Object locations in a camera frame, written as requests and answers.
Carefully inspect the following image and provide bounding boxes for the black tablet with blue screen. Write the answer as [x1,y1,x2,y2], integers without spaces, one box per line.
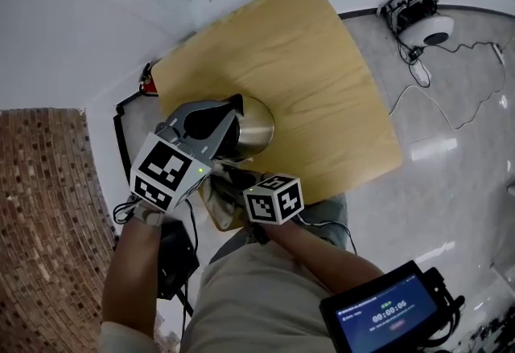
[319,260,466,353]

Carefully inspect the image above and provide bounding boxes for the white cloth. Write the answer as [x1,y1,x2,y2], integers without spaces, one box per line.
[200,158,258,232]

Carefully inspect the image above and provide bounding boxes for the person's left forearm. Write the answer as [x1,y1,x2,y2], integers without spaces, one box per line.
[102,218,166,328]

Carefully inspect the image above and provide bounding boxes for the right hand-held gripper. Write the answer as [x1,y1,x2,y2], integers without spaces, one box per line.
[219,166,303,226]

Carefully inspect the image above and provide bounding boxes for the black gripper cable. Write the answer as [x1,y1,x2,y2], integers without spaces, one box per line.
[113,198,199,316]
[301,220,359,258]

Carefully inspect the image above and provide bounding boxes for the long white cable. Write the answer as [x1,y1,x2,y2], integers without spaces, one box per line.
[389,61,507,131]

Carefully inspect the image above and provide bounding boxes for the person's right forearm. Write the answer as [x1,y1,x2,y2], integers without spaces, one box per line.
[257,218,385,296]

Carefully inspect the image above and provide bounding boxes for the white round device with wires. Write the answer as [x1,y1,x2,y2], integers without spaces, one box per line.
[377,0,455,47]

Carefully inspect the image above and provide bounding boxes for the white power adapter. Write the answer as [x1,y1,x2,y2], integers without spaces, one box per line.
[410,61,431,87]

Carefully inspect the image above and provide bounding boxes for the steel kettle with black lid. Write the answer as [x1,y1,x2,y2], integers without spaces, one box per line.
[215,95,277,162]

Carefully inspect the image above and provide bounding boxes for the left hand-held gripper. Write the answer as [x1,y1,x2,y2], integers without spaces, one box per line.
[129,93,245,214]

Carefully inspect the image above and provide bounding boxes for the white wrist strap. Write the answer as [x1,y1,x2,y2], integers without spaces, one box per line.
[128,198,166,228]

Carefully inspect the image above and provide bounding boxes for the red fire extinguisher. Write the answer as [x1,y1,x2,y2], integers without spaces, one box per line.
[138,61,160,97]

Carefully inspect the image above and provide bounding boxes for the grey-green shorts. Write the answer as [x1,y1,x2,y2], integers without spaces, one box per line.
[208,194,349,264]

